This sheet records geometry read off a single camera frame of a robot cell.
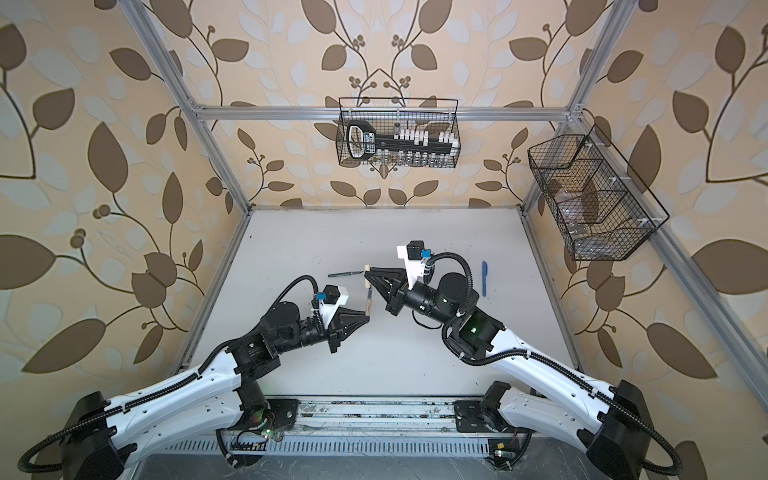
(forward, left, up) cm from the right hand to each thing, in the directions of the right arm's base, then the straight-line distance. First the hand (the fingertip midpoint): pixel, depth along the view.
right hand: (369, 276), depth 62 cm
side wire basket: (+19, -58, +1) cm, 61 cm away
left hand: (-4, +1, -11) cm, 12 cm away
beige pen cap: (-1, 0, -2) cm, 2 cm away
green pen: (+23, +12, -34) cm, 42 cm away
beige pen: (-3, +1, -10) cm, 11 cm away
